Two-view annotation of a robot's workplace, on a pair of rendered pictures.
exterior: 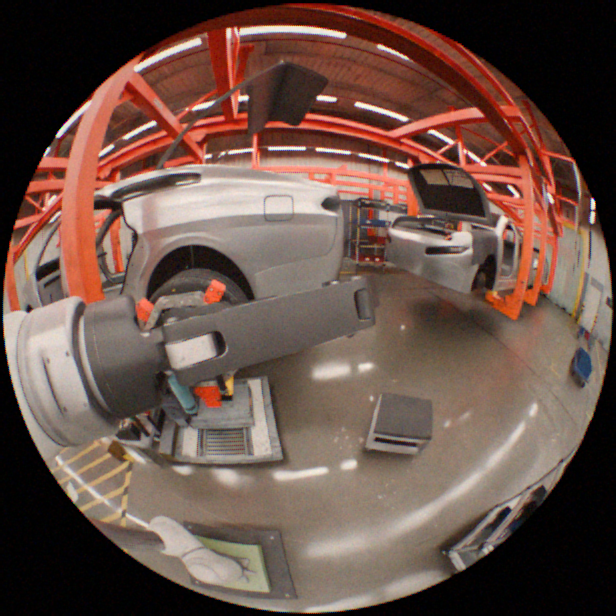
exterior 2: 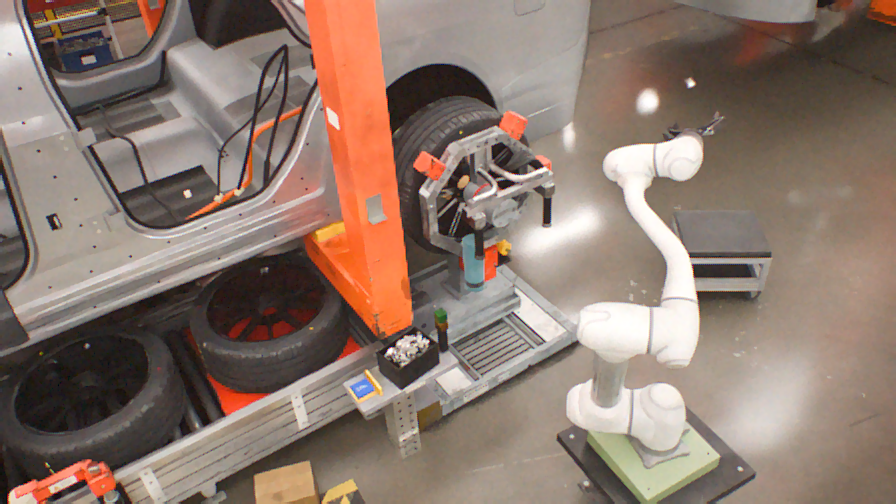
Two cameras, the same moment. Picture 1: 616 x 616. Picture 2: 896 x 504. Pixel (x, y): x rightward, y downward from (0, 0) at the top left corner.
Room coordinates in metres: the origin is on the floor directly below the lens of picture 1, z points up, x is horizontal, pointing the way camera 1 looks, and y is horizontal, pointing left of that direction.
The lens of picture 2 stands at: (-1.65, 1.44, 2.58)
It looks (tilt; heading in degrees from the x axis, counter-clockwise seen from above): 39 degrees down; 344
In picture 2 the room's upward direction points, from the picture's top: 5 degrees counter-clockwise
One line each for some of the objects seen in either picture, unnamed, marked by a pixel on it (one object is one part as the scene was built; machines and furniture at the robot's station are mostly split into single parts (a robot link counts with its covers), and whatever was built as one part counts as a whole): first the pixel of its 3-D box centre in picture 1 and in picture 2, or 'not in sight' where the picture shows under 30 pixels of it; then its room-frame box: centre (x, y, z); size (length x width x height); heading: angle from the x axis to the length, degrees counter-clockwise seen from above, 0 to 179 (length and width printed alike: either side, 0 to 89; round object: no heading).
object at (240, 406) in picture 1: (219, 391); (462, 270); (0.91, 0.63, 0.32); 0.40 x 0.30 x 0.28; 105
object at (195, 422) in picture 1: (221, 407); (457, 302); (0.90, 0.67, 0.13); 0.50 x 0.36 x 0.10; 105
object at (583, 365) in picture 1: (587, 353); not in sight; (-0.02, -5.26, 0.48); 1.00 x 0.61 x 0.96; 104
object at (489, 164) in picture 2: not in sight; (516, 161); (0.65, 0.46, 1.03); 0.19 x 0.18 x 0.11; 15
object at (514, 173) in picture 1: (461, 175); not in sight; (2.89, -2.62, 2.55); 2.58 x 0.12 x 0.40; 15
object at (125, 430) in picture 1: (124, 426); (408, 356); (0.29, 1.07, 0.52); 0.20 x 0.14 x 0.13; 114
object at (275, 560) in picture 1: (241, 562); (648, 476); (-0.30, 0.33, 0.15); 0.50 x 0.50 x 0.30; 10
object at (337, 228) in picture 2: not in sight; (324, 225); (1.00, 1.22, 0.71); 0.14 x 0.14 x 0.05; 15
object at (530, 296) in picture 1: (534, 247); not in sight; (2.31, -4.77, 1.75); 0.68 x 0.16 x 2.46; 15
